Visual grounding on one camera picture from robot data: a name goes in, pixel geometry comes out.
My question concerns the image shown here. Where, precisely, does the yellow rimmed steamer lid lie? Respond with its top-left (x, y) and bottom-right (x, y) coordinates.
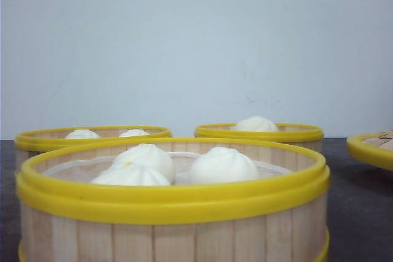
top-left (346, 130), bottom-right (392, 171)

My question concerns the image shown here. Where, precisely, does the right white bun front basket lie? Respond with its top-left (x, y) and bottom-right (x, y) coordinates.
top-left (189, 147), bottom-right (259, 184)

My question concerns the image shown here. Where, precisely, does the white bun basket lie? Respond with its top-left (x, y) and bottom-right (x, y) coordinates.
top-left (110, 144), bottom-right (176, 183)
top-left (189, 147), bottom-right (259, 184)
top-left (233, 116), bottom-right (279, 132)

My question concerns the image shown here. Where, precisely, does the white bun back right basket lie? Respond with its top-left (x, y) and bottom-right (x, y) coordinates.
top-left (233, 116), bottom-right (279, 132)

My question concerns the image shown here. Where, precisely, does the right bun back left basket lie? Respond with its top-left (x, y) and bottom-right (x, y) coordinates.
top-left (119, 128), bottom-right (149, 137)

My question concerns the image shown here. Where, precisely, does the back white bun front basket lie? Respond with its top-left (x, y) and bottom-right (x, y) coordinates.
top-left (110, 144), bottom-right (176, 183)

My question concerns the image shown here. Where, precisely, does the front left white bun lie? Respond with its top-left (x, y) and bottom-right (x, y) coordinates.
top-left (90, 164), bottom-right (171, 187)

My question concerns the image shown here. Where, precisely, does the front bamboo steamer basket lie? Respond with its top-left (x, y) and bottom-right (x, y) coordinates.
top-left (15, 138), bottom-right (330, 261)

